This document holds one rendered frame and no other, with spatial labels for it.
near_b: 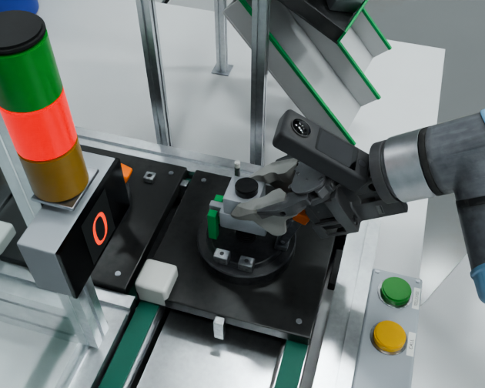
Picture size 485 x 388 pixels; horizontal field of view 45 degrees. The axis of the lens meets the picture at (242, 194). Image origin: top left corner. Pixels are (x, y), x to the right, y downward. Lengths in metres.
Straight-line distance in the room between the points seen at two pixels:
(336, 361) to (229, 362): 0.14
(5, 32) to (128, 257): 0.46
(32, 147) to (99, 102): 0.79
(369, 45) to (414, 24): 2.08
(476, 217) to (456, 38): 2.59
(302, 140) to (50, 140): 0.28
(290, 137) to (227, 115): 0.58
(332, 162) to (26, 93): 0.34
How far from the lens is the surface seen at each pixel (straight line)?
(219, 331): 0.78
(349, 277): 0.83
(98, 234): 0.57
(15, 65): 0.43
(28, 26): 0.44
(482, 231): 0.61
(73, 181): 0.51
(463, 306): 0.97
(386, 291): 0.81
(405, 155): 0.62
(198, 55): 1.36
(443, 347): 0.92
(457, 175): 0.61
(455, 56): 3.03
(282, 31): 0.95
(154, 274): 0.79
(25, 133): 0.47
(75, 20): 1.54
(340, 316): 0.79
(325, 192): 0.66
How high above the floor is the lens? 1.64
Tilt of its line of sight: 48 degrees down
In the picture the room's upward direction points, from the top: straight up
